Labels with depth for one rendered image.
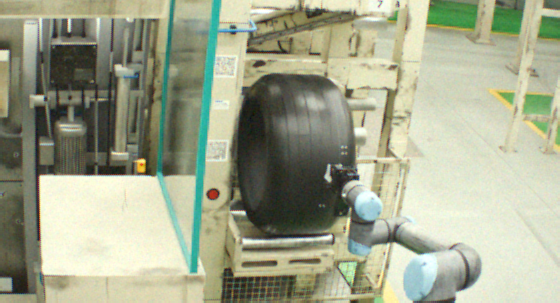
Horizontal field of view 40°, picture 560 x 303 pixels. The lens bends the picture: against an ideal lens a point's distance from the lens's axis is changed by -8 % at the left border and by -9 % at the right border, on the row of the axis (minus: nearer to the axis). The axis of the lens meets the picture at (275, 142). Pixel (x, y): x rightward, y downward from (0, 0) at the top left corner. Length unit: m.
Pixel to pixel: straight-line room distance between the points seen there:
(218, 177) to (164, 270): 0.89
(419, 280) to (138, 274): 0.69
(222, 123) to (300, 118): 0.26
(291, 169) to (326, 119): 0.20
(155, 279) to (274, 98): 0.98
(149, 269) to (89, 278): 0.15
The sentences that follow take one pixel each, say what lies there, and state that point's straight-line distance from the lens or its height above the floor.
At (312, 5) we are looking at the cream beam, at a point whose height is 1.66.
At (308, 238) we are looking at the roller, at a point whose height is 0.92.
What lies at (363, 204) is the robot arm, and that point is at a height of 1.30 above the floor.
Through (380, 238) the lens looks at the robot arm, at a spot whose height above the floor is 1.18.
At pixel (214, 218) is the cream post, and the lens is 2.87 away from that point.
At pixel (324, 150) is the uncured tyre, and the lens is 2.67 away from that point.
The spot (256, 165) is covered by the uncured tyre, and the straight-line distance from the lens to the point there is 3.16.
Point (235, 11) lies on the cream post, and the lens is 2.61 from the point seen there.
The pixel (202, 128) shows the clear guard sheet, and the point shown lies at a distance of 1.79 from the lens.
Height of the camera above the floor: 2.30
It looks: 22 degrees down
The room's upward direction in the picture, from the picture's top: 7 degrees clockwise
